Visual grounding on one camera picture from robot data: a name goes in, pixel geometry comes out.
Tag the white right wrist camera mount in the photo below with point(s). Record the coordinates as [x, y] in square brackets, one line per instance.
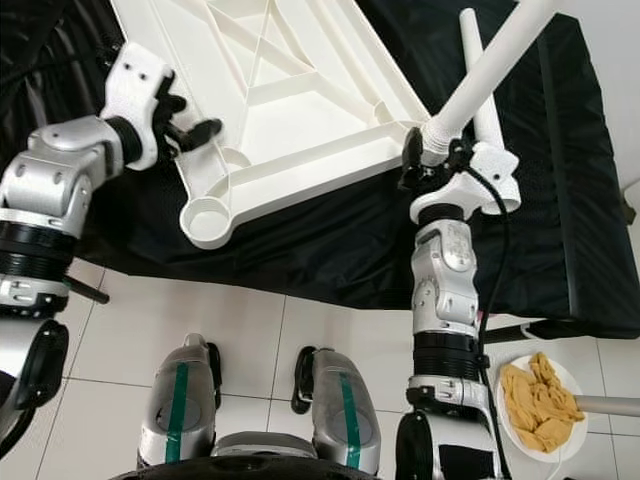
[500, 170]

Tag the white plastic table leg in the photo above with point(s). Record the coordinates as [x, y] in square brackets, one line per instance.
[470, 35]
[497, 60]

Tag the silver left robot leg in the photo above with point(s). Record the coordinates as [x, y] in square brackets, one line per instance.
[180, 410]

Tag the grey metal tube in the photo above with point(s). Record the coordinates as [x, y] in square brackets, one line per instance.
[610, 405]

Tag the black metal frame bar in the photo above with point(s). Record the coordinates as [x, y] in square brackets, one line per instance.
[580, 328]
[88, 290]

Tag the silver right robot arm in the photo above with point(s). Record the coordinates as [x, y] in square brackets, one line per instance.
[445, 290]

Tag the white plate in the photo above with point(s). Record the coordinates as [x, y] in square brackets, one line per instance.
[575, 440]

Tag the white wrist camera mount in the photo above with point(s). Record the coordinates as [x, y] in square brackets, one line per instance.
[140, 90]
[500, 170]

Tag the white plastic table top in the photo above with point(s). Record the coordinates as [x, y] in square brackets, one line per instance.
[290, 100]

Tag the silver robot leg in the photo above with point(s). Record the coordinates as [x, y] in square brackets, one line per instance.
[345, 415]
[180, 410]

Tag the silver right robot leg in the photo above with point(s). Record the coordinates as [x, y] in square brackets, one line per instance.
[345, 415]

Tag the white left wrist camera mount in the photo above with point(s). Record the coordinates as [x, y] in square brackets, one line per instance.
[140, 90]

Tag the black robot torso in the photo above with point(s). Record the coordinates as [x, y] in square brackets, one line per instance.
[290, 472]

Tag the black cloth table cover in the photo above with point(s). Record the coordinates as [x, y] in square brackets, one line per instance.
[310, 250]

